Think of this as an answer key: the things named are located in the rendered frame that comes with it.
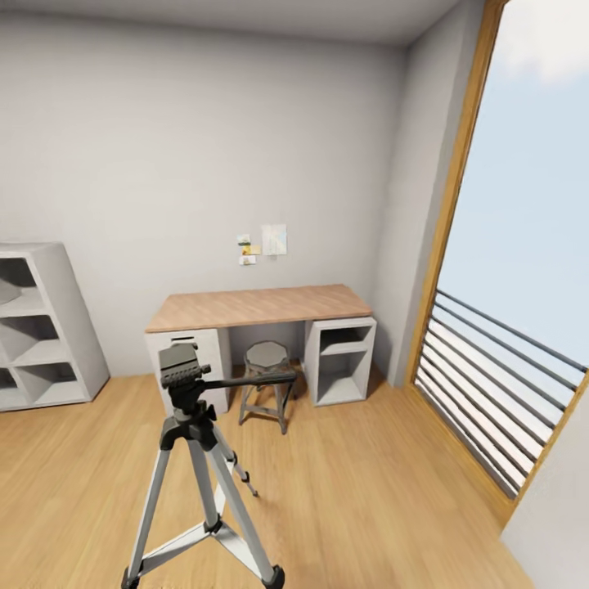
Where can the bookcase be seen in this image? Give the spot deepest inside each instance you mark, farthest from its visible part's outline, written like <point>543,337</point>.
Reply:
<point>30,358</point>

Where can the fixed window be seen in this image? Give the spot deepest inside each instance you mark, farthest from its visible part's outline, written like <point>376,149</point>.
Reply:
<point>499,357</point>

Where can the desk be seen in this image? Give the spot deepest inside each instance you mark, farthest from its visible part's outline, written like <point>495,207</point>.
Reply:
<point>336,336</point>

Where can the taboret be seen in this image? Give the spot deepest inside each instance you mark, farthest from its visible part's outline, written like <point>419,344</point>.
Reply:
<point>266,357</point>

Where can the camera tripod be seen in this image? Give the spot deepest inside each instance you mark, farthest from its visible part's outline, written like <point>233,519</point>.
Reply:
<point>192,419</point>

